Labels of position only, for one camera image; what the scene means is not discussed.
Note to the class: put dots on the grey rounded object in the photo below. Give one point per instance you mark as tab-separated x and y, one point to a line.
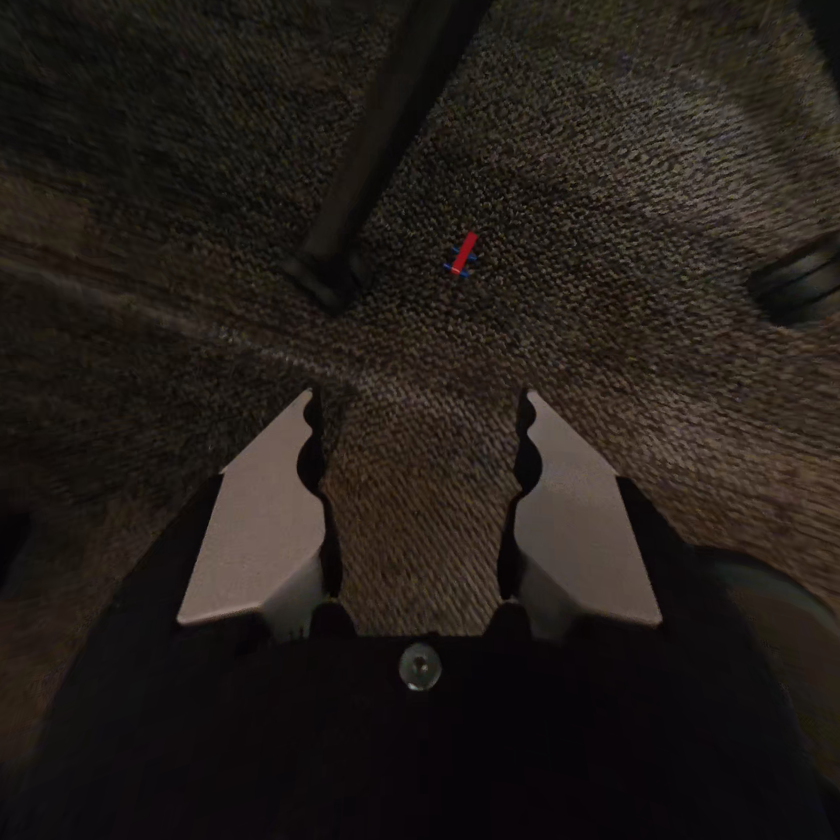
774	610

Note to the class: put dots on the black chair caster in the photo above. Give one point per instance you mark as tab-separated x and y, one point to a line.
800	285

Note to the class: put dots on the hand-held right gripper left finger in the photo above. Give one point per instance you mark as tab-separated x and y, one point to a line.
262	525

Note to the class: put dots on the red beam with blue pins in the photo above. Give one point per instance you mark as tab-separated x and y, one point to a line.
464	250

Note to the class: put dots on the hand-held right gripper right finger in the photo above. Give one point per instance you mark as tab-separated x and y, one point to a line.
577	525

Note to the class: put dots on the black desk leg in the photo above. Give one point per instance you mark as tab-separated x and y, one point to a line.
367	164

